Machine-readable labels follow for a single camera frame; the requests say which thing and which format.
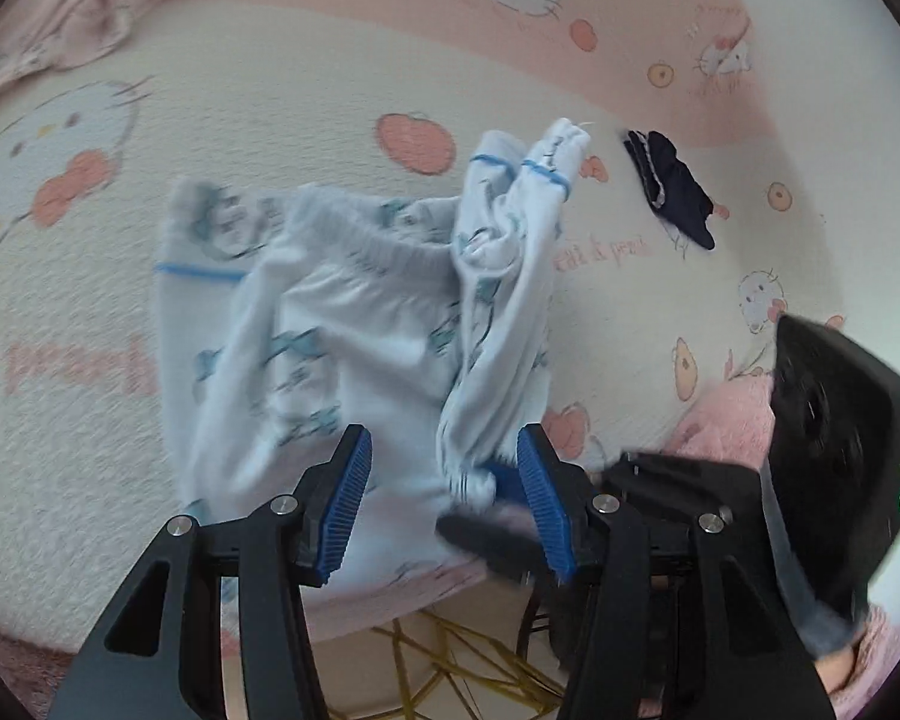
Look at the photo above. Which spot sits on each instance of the person's right hand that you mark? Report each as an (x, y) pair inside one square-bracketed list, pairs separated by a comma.
[(844, 667)]

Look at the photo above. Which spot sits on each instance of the white printed pants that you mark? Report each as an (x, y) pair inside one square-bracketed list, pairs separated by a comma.
[(330, 360)]

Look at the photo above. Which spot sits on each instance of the person's right forearm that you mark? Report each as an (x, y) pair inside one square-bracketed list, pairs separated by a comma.
[(881, 660)]

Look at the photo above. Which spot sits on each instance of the dark navy garment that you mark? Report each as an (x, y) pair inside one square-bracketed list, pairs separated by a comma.
[(682, 195)]

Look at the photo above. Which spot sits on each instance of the pink printed pajama garment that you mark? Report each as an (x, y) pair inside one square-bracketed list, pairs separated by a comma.
[(67, 22)]

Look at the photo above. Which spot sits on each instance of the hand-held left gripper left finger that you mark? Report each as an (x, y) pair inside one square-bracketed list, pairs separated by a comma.
[(345, 510)]

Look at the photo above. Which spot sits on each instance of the person's left leg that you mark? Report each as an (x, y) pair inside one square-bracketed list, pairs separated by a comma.
[(15, 675)]

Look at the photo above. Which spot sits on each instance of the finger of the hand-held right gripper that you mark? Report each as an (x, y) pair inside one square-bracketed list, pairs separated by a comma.
[(487, 544), (504, 481)]

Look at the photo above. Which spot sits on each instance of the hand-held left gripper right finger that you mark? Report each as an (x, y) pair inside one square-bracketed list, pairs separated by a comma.
[(544, 510)]

